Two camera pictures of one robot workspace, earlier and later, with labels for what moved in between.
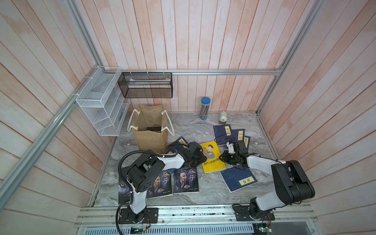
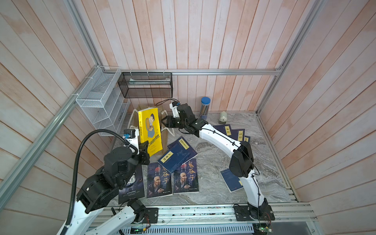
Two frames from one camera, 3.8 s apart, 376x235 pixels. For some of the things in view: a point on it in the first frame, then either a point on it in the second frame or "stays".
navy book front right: x=236 y=179 stays
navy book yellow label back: x=222 y=134 stays
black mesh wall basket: x=146 y=84 stays
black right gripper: x=223 y=157 -> x=172 y=119
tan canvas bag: x=150 y=125 stays
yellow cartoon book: x=212 y=163 -> x=149 y=129
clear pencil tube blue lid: x=205 y=105 stays
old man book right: x=185 y=180 stays
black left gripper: x=202 y=157 -> x=144 y=153
